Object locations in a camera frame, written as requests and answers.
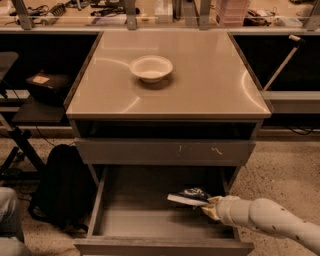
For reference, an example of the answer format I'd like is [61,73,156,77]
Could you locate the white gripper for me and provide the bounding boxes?
[202,196,252,228]

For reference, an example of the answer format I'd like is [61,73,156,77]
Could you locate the blue chip bag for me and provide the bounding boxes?
[167,187,210,207]

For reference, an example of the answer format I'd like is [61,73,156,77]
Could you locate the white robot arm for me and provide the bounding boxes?
[201,196,320,256]

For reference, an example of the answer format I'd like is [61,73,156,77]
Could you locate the open middle drawer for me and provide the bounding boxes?
[74,166,254,256]

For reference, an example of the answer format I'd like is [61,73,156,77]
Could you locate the grey drawer cabinet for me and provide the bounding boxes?
[63,29,274,256]

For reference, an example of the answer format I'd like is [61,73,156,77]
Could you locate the closed top drawer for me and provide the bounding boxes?
[75,138,255,166]

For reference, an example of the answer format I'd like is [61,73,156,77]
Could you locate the black backpack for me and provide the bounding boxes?
[28,144,97,232]

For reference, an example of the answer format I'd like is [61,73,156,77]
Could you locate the white paper bowl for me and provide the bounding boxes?
[129,55,173,83]

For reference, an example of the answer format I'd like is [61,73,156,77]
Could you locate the pink plastic crate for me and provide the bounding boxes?
[215,0,251,27]

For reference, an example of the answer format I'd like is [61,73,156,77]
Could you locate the black box with label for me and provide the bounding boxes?
[25,71,73,106]

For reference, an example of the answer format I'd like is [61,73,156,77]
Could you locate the black tripod stand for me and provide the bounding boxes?
[0,79,47,178]

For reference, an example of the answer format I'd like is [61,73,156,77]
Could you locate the person's leg in jeans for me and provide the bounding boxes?
[0,187,32,256]

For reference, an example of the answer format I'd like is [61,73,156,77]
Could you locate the dark side shelf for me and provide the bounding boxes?
[12,97,68,125]

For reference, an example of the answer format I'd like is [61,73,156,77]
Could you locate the white stick with handle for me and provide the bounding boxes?
[263,34,305,91]

